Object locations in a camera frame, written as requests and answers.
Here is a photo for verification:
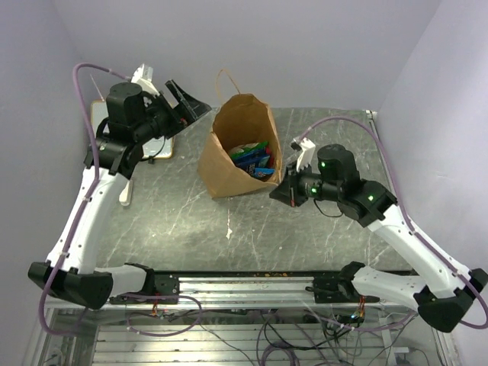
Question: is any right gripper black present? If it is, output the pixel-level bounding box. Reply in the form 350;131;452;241
269;159;342;207

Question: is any green snack bar packet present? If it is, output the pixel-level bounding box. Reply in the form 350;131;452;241
227;141;268;159

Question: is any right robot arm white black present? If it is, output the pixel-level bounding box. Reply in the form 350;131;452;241
269;139;487;333

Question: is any white marker pen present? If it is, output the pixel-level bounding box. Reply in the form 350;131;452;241
118;179;133;207

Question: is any brown paper bag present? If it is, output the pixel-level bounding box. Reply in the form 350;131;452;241
197;91;282;198

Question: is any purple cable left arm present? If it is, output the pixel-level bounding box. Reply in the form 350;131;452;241
37;62;134;336

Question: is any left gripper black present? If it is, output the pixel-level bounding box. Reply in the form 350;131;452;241
134;79;211;143

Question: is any aluminium mounting rail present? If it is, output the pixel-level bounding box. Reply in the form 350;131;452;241
41;271;420;310

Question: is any blue cookie snack pack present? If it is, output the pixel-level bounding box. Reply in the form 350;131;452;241
236;155;275;179

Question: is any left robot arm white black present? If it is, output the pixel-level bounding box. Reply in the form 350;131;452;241
28;80;211;310

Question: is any red snack packet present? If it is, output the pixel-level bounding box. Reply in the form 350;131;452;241
265;146;275;169

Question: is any small whiteboard wooden frame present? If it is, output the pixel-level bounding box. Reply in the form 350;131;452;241
91;100;174;159

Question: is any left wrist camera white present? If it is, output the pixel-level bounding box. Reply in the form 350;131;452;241
130;63;159;96

